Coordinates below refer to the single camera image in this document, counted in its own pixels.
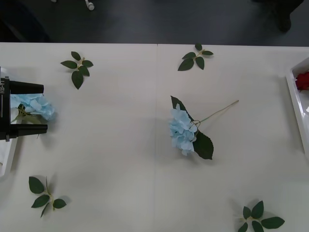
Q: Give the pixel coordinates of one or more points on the white chair caster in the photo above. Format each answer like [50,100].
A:
[90,6]

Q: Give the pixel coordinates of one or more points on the shallow white box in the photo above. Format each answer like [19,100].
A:
[10,157]
[293,96]

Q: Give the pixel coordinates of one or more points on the pale blue artificial flower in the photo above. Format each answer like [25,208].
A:
[181,130]
[41,106]

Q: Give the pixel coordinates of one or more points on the loose green leaf twig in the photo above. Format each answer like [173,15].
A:
[272,222]
[186,64]
[35,185]
[77,79]

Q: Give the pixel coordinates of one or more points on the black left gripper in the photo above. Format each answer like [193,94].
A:
[5,108]

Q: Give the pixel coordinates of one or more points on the red artificial rose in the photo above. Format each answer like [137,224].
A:
[303,81]

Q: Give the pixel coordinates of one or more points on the person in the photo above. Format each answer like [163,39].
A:
[285,24]

